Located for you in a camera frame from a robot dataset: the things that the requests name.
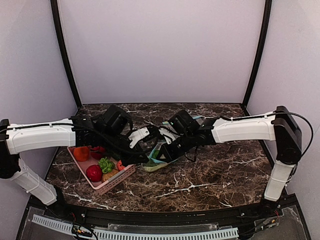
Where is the clear zip bag blue zipper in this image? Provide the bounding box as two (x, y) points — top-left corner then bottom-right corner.
(140, 140), (177, 173)

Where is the pink perforated plastic basket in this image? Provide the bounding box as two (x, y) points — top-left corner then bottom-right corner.
(67, 147), (136, 195)

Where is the green toy leafy vegetable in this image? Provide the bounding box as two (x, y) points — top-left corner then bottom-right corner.
(144, 149), (159, 167)

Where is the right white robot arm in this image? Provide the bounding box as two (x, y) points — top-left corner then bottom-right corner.
(152, 106), (305, 202)

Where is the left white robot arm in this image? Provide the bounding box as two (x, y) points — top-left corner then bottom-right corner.
(0, 105), (152, 206)

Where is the red toy tomato right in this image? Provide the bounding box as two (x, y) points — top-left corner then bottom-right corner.
(116, 160), (126, 171)

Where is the dark green toy cucumber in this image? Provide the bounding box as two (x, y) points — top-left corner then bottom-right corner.
(104, 148), (122, 161)

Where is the green toy bell pepper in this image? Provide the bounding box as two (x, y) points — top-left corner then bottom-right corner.
(98, 157), (115, 174)

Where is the red toy fruit left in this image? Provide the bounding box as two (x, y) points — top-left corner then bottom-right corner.
(90, 146), (106, 161)

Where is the red toy fruit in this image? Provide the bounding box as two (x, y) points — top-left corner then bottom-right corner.
(90, 146), (106, 161)
(86, 164), (103, 183)

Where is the brown toy potato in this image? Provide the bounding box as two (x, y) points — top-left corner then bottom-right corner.
(101, 169), (119, 183)

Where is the red toy fruit front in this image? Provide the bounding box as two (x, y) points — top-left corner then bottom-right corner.
(86, 164), (103, 183)

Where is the orange toy fruit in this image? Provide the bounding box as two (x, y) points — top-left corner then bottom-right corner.
(73, 146), (90, 162)

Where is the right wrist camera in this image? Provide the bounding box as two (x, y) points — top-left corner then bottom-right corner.
(159, 125), (180, 145)

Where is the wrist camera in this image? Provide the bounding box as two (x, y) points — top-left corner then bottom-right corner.
(128, 125), (160, 149)
(159, 125), (180, 145)

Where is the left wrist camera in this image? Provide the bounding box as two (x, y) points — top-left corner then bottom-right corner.
(128, 125), (160, 149)

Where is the white slotted cable duct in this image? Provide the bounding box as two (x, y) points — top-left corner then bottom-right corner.
(32, 214), (239, 240)

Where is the black front rail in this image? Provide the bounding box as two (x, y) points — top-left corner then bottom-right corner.
(44, 194), (305, 228)

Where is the left black frame post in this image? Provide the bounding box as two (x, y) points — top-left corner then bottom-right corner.
(50, 0), (83, 109)

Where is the black frame post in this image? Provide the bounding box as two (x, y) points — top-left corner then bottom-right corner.
(240, 0), (273, 113)
(50, 0), (83, 109)

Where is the right black frame post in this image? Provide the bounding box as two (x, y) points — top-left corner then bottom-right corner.
(240, 0), (273, 113)

